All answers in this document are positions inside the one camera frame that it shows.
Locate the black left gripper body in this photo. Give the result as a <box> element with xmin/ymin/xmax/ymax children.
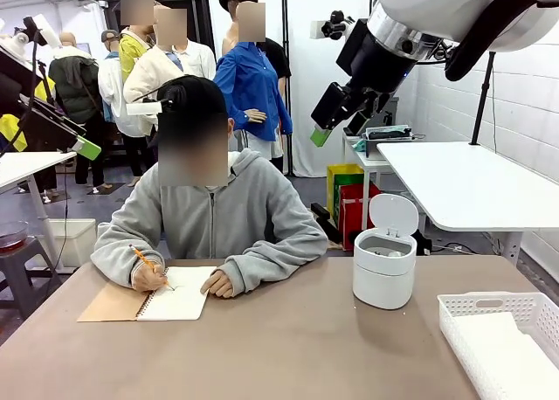
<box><xmin>0</xmin><ymin>49</ymin><xmax>49</xmax><ymax>126</ymax></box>

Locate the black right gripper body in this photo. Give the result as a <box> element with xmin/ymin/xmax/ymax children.
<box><xmin>347</xmin><ymin>28</ymin><xmax>419</xmax><ymax>114</ymax></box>

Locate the yellow pencil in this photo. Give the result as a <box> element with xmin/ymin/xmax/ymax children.
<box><xmin>128</xmin><ymin>244</ymin><xmax>176</xmax><ymax>293</ymax></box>

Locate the spiral notebook with brown cover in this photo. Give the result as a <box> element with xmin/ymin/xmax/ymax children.
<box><xmin>77</xmin><ymin>266</ymin><xmax>218</xmax><ymax>323</ymax></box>

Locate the person's right forearm gray sleeve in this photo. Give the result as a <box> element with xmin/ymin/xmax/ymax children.
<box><xmin>91</xmin><ymin>236</ymin><xmax>148</xmax><ymax>290</ymax></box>

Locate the person's left forearm gray sleeve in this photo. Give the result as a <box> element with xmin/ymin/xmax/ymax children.
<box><xmin>217</xmin><ymin>239</ymin><xmax>329</xmax><ymax>288</ymax></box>

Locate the person's right hand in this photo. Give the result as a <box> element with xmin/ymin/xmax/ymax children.
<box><xmin>130</xmin><ymin>255</ymin><xmax>172</xmax><ymax>293</ymax></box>

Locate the person's left hand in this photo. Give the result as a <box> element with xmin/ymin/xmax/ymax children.
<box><xmin>199</xmin><ymin>268</ymin><xmax>239</xmax><ymax>300</ymax></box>

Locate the mannequin in dark green vest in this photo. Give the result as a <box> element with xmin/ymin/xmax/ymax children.
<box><xmin>47</xmin><ymin>31</ymin><xmax>107</xmax><ymax>188</ymax></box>

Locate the small white table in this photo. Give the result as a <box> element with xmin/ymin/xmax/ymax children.
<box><xmin>342</xmin><ymin>132</ymin><xmax>394</xmax><ymax>192</ymax></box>

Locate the white table with slanted leg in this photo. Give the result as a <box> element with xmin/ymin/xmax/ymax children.
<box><xmin>0</xmin><ymin>150</ymin><xmax>79</xmax><ymax>271</ymax></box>

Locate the mannequin in white shirt, cap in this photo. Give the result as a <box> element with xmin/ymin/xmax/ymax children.
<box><xmin>97</xmin><ymin>29</ymin><xmax>152</xmax><ymax>188</ymax></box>

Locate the mannequin in black shirt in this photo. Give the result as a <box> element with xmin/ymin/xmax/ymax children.
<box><xmin>260</xmin><ymin>37</ymin><xmax>293</xmax><ymax>108</ymax></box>

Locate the mannequin in blue shirt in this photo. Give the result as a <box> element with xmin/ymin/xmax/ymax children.
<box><xmin>211</xmin><ymin>0</ymin><xmax>294</xmax><ymax>175</ymax></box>

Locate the black backdrop pole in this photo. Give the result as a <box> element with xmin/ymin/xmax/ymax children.
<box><xmin>280</xmin><ymin>0</ymin><xmax>294</xmax><ymax>176</ymax></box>

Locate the red shopping bag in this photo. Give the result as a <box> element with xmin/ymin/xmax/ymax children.
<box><xmin>339</xmin><ymin>182</ymin><xmax>383</xmax><ymax>252</ymax></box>

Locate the white storage bin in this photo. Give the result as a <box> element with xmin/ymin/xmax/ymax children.
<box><xmin>36</xmin><ymin>217</ymin><xmax>98</xmax><ymax>269</ymax></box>

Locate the mannequin in cream jacket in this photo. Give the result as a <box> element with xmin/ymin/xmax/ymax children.
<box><xmin>122</xmin><ymin>4</ymin><xmax>217</xmax><ymax>140</ymax></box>

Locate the mannequin in yellow jacket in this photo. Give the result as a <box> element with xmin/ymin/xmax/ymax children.
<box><xmin>117</xmin><ymin>0</ymin><xmax>155</xmax><ymax>85</ymax></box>

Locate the black floor stand base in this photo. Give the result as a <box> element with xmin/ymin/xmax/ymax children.
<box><xmin>310</xmin><ymin>202</ymin><xmax>342</xmax><ymax>245</ymax></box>

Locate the red glass bowl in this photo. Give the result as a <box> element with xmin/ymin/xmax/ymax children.
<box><xmin>0</xmin><ymin>220</ymin><xmax>30</xmax><ymax>253</ymax></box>

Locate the large white side table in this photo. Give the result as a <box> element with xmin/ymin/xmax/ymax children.
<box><xmin>376</xmin><ymin>141</ymin><xmax>559</xmax><ymax>268</ymax></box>

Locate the black baseball cap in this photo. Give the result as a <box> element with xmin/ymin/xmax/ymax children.
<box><xmin>156</xmin><ymin>74</ymin><xmax>229</xmax><ymax>128</ymax></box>

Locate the gray stool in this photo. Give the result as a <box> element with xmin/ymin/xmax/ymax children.
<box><xmin>0</xmin><ymin>237</ymin><xmax>63</xmax><ymax>321</ymax></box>

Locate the person in gray hoodie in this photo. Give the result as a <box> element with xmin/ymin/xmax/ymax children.
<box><xmin>91</xmin><ymin>74</ymin><xmax>329</xmax><ymax>300</ymax></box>

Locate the white lidded trash can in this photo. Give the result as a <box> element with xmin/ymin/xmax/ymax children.
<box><xmin>352</xmin><ymin>193</ymin><xmax>420</xmax><ymax>311</ymax></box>

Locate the white perforated plastic basket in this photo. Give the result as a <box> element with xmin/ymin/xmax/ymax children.
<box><xmin>437</xmin><ymin>291</ymin><xmax>559</xmax><ymax>400</ymax></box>

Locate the flat white paper stack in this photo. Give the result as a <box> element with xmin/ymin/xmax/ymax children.
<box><xmin>449</xmin><ymin>311</ymin><xmax>559</xmax><ymax>400</ymax></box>

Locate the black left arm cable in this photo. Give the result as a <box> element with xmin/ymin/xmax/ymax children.
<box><xmin>0</xmin><ymin>28</ymin><xmax>43</xmax><ymax>159</ymax></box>

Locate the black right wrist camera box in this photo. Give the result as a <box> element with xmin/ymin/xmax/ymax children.
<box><xmin>335</xmin><ymin>18</ymin><xmax>370</xmax><ymax>76</ymax></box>

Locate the thin black hanging cable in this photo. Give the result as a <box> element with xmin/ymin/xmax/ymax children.
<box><xmin>58</xmin><ymin>158</ymin><xmax>70</xmax><ymax>266</ymax></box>

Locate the white left camera mount, knob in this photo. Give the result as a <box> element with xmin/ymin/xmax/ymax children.
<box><xmin>23</xmin><ymin>14</ymin><xmax>63</xmax><ymax>50</ymax></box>

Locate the white camera mount, knob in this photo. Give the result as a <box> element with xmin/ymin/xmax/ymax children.
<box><xmin>23</xmin><ymin>14</ymin><xmax>63</xmax><ymax>50</ymax></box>
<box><xmin>310</xmin><ymin>10</ymin><xmax>355</xmax><ymax>41</ymax></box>

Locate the white black head camera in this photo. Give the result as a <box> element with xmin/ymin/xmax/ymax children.
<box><xmin>126</xmin><ymin>83</ymin><xmax>189</xmax><ymax>118</ymax></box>

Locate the white right camera mount, knob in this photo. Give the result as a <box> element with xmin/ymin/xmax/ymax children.
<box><xmin>310</xmin><ymin>10</ymin><xmax>355</xmax><ymax>41</ymax></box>

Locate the black right arm cable sleeve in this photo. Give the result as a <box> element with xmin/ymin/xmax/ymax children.
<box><xmin>444</xmin><ymin>0</ymin><xmax>539</xmax><ymax>83</ymax></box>

